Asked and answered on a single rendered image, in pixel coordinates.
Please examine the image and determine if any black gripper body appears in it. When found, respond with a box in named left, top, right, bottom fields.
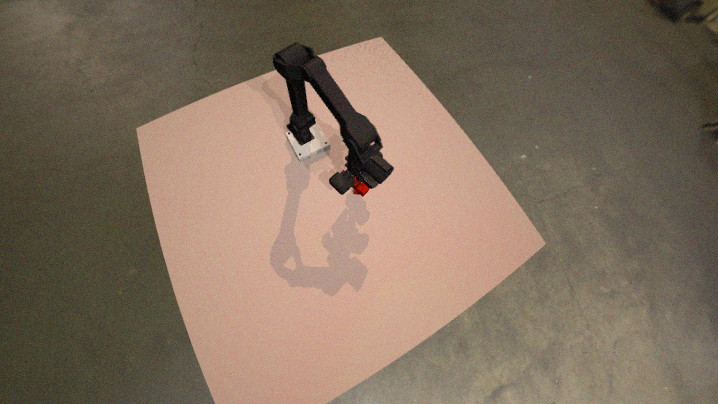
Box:
left=329, top=155, right=364, bottom=195

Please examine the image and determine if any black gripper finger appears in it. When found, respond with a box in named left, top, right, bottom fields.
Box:
left=340, top=170, right=357, bottom=187

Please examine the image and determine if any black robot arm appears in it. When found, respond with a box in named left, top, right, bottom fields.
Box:
left=273, top=42, right=394, bottom=189

